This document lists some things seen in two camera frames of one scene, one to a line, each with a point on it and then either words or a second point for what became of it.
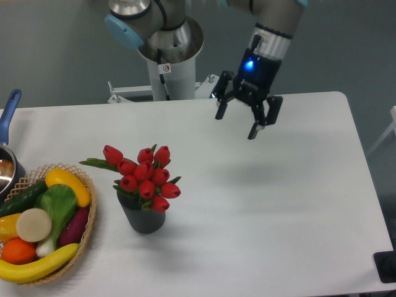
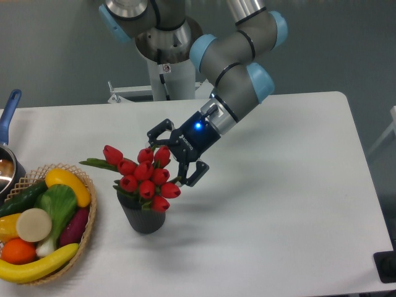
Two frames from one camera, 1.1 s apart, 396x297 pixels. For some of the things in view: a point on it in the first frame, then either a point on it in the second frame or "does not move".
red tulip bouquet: [148, 179] does not move
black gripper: [253, 82] → [188, 143]
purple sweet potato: [74, 228] does not move
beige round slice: [33, 225] does not move
